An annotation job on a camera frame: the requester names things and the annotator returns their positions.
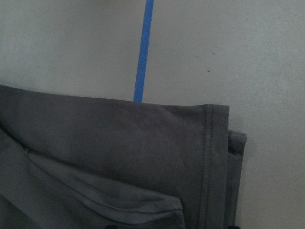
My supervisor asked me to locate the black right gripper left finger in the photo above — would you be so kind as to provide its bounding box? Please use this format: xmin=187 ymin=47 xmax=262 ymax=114
xmin=104 ymin=225 xmax=118 ymax=229

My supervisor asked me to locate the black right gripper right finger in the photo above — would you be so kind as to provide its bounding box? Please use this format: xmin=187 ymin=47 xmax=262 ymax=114
xmin=229 ymin=225 xmax=240 ymax=229

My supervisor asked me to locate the dark brown t-shirt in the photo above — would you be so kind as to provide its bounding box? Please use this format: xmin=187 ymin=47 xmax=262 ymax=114
xmin=0 ymin=86 xmax=246 ymax=229

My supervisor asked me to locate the long blue tape line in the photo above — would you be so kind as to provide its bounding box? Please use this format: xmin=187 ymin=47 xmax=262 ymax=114
xmin=133 ymin=0 xmax=154 ymax=103

